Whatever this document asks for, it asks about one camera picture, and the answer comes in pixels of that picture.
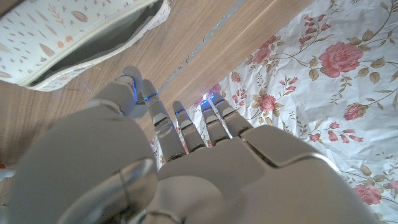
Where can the cream patterned pen bag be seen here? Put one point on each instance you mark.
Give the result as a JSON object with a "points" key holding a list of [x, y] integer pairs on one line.
{"points": [[37, 34]]}

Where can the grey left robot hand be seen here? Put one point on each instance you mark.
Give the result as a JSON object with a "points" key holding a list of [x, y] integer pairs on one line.
{"points": [[217, 180]]}

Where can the floral rose backdrop cloth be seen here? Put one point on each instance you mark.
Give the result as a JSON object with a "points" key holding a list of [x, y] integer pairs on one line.
{"points": [[326, 93]]}

